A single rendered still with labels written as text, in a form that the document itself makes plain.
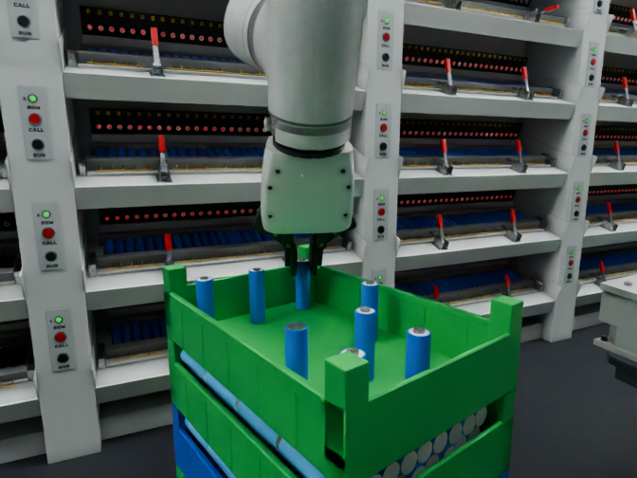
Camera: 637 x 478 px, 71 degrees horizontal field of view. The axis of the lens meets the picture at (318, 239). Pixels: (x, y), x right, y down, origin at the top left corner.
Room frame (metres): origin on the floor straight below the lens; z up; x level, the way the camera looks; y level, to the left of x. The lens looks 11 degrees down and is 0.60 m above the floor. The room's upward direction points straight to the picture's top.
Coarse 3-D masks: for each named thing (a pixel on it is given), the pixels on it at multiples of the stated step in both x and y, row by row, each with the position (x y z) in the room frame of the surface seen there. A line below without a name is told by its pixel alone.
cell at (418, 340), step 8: (416, 328) 0.32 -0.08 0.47; (424, 328) 0.33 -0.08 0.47; (408, 336) 0.32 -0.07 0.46; (416, 336) 0.31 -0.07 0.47; (424, 336) 0.31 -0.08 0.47; (408, 344) 0.32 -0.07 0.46; (416, 344) 0.31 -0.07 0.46; (424, 344) 0.31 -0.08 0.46; (408, 352) 0.32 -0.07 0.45; (416, 352) 0.31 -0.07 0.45; (424, 352) 0.31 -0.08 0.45; (408, 360) 0.32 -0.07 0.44; (416, 360) 0.31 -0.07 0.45; (424, 360) 0.31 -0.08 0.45; (408, 368) 0.32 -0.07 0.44; (416, 368) 0.31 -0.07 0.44; (424, 368) 0.31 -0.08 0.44; (408, 376) 0.32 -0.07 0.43
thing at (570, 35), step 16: (464, 0) 1.39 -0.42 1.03; (480, 0) 1.41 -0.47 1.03; (416, 16) 1.13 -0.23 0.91; (432, 16) 1.14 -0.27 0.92; (448, 16) 1.16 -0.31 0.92; (464, 16) 1.18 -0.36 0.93; (480, 16) 1.20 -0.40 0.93; (496, 16) 1.22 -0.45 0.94; (560, 16) 1.40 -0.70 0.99; (576, 16) 1.37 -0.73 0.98; (480, 32) 1.21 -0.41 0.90; (496, 32) 1.23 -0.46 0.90; (512, 32) 1.25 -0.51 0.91; (528, 32) 1.27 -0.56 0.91; (544, 32) 1.30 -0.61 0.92; (560, 32) 1.32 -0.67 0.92; (576, 32) 1.34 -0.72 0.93
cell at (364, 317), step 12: (360, 312) 0.37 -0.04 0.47; (372, 312) 0.37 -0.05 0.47; (360, 324) 0.36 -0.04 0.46; (372, 324) 0.36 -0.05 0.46; (360, 336) 0.36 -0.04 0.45; (372, 336) 0.36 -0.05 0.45; (360, 348) 0.36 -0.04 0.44; (372, 348) 0.36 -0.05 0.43; (372, 360) 0.36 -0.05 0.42; (372, 372) 0.36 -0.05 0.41
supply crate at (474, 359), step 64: (192, 320) 0.41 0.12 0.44; (320, 320) 0.51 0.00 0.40; (384, 320) 0.48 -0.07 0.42; (448, 320) 0.41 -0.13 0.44; (512, 320) 0.35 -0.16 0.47; (256, 384) 0.31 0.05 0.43; (320, 384) 0.36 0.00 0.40; (384, 384) 0.36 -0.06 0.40; (448, 384) 0.30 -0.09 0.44; (512, 384) 0.35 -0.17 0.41; (320, 448) 0.25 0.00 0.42; (384, 448) 0.26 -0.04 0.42
